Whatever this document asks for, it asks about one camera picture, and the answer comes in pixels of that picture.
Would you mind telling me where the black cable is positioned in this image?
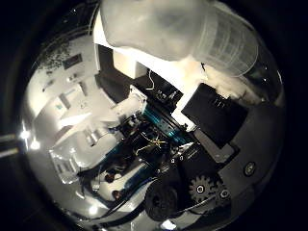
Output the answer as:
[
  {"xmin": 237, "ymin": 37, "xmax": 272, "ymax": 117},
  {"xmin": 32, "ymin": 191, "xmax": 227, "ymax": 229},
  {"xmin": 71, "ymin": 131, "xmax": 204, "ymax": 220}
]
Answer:
[{"xmin": 78, "ymin": 167, "xmax": 152, "ymax": 227}]

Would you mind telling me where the dark rectangular wall panel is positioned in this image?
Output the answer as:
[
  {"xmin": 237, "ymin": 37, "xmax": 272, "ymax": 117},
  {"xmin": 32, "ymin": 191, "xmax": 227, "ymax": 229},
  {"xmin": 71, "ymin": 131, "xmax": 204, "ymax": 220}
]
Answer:
[{"xmin": 62, "ymin": 53, "xmax": 84, "ymax": 70}]

